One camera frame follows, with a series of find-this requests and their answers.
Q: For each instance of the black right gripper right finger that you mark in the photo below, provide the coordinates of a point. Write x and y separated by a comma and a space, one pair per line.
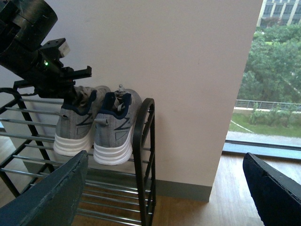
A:
276, 196

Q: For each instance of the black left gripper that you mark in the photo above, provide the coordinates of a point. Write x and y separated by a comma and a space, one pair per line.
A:
61, 86

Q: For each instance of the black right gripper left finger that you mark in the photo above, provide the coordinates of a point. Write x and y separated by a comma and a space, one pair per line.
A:
51, 202

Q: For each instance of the grey sneaker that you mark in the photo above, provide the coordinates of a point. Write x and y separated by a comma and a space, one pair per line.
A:
114, 126
74, 131

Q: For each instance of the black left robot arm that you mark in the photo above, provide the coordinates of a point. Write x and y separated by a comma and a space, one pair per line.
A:
24, 24

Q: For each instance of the black metal shoe rack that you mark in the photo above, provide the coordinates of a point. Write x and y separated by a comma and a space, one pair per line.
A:
114, 194

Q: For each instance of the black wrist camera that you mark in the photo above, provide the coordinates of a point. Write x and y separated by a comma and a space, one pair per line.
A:
55, 50

